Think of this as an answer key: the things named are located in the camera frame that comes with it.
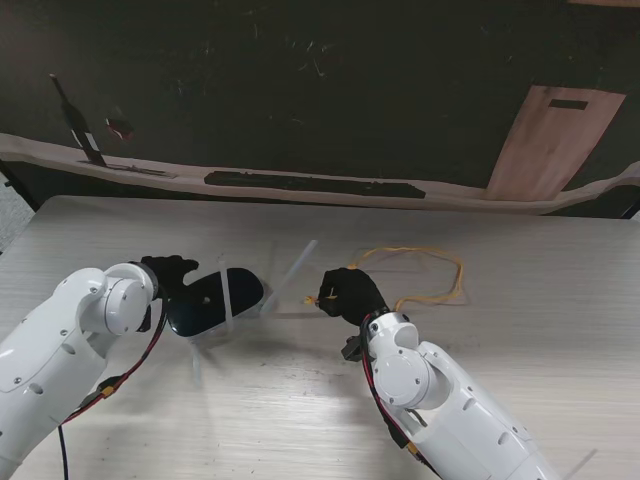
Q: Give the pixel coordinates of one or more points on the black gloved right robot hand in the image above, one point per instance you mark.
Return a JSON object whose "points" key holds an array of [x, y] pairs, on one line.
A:
{"points": [[352, 295]]}

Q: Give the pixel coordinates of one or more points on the dark wine bottle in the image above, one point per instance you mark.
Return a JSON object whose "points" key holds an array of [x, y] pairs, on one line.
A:
{"points": [[80, 125]]}

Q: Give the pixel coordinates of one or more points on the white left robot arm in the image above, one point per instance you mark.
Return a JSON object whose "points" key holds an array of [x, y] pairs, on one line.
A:
{"points": [[50, 360]]}

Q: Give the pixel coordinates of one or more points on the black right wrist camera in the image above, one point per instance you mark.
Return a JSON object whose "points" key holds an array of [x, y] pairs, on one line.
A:
{"points": [[351, 350]]}

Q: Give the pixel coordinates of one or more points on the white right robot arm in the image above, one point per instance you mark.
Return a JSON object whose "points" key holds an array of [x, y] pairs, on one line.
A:
{"points": [[415, 375]]}

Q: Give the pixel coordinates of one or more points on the beige backdrop ledge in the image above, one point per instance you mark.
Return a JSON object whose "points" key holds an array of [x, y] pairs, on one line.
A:
{"points": [[450, 202]]}

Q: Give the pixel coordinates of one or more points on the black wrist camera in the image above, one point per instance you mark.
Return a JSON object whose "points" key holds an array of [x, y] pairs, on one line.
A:
{"points": [[351, 350], [146, 320]]}

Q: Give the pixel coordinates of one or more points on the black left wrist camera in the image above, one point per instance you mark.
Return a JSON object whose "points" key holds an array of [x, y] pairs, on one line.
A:
{"points": [[146, 320]]}

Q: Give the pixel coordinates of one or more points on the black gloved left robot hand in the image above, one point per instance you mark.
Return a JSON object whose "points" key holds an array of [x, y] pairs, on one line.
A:
{"points": [[170, 272]]}

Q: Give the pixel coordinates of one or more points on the wooden cutting board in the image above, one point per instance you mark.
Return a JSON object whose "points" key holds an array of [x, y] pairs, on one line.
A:
{"points": [[550, 145]]}

